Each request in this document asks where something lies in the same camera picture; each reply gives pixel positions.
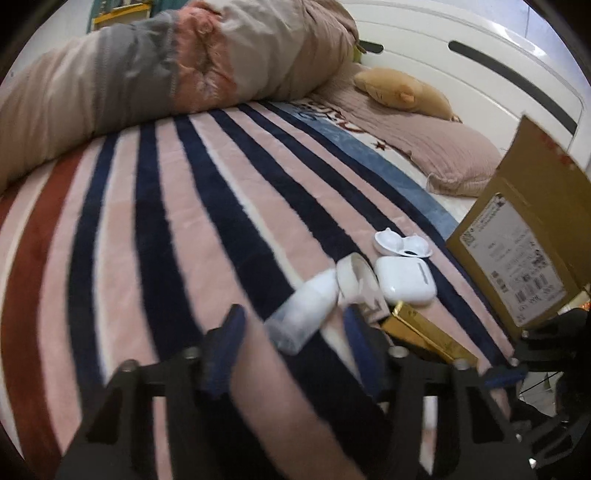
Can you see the green plush toy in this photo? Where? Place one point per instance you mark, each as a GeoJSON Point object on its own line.
{"type": "Point", "coordinates": [357, 54]}

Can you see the white plastic bottle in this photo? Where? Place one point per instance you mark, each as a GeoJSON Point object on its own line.
{"type": "Point", "coordinates": [293, 324]}

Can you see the tan plush toy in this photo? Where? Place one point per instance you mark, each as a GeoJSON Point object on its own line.
{"type": "Point", "coordinates": [398, 90]}

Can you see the white contact lens case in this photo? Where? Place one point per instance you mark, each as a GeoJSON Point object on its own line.
{"type": "Point", "coordinates": [390, 243]}

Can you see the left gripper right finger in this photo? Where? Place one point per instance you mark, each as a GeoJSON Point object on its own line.
{"type": "Point", "coordinates": [474, 439]}

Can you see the white earbuds case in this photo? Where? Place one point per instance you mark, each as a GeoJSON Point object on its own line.
{"type": "Point", "coordinates": [404, 279]}

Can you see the rolled pink grey duvet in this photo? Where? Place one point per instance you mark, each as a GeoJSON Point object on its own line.
{"type": "Point", "coordinates": [205, 55]}

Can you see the striped plush blanket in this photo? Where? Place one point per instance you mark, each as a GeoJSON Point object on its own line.
{"type": "Point", "coordinates": [136, 244]}

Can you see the white tape roll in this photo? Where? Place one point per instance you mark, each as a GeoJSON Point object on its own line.
{"type": "Point", "coordinates": [358, 285]}

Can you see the gold rectangular box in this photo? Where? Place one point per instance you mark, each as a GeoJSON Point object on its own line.
{"type": "Point", "coordinates": [409, 325]}

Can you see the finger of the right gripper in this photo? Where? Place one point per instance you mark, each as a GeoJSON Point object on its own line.
{"type": "Point", "coordinates": [503, 377]}

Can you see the pink striped pillow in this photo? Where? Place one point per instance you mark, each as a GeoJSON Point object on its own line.
{"type": "Point", "coordinates": [456, 159]}

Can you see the brown cardboard box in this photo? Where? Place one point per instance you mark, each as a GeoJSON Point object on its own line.
{"type": "Point", "coordinates": [526, 240]}

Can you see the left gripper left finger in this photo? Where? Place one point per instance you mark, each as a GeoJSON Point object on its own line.
{"type": "Point", "coordinates": [116, 441]}

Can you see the yellow wooden shelf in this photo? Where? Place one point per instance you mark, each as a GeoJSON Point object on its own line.
{"type": "Point", "coordinates": [107, 13]}

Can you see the white bed headboard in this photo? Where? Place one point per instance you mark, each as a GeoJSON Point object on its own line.
{"type": "Point", "coordinates": [491, 74]}

